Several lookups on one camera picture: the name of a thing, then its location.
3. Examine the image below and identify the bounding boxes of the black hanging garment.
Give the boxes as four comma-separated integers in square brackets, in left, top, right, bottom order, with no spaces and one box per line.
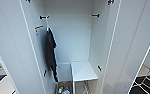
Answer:
[44,27,60,84]

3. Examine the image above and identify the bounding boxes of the black rail bracket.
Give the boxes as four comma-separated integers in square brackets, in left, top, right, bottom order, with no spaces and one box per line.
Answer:
[39,14,51,20]
[90,12,101,18]

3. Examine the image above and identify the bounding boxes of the white hanger of black garment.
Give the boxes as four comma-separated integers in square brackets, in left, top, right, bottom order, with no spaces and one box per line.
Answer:
[45,17,52,33]

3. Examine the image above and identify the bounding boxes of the small black hook on door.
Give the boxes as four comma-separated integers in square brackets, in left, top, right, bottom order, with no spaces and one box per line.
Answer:
[42,68,48,78]
[96,64,103,72]

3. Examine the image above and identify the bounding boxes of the orange and white door label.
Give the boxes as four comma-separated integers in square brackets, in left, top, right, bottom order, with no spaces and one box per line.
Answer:
[34,25,45,36]

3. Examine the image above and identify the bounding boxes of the white wardrobe door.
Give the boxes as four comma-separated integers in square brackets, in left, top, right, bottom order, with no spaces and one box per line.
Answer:
[0,0,49,94]
[100,0,150,94]

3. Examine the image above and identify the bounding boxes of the wicker storage basket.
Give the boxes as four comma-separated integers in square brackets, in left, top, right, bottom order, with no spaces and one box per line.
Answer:
[55,80,73,94]

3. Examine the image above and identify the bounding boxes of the white wardrobe carcass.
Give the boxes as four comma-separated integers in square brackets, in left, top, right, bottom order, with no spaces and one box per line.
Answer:
[24,0,122,94]

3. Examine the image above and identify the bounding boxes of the white inner cabinet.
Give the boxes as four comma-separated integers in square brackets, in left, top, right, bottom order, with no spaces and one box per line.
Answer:
[70,60,100,94]

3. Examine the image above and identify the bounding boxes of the white plastic bag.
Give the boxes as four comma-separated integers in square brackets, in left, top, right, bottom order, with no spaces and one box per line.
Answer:
[62,87,72,94]

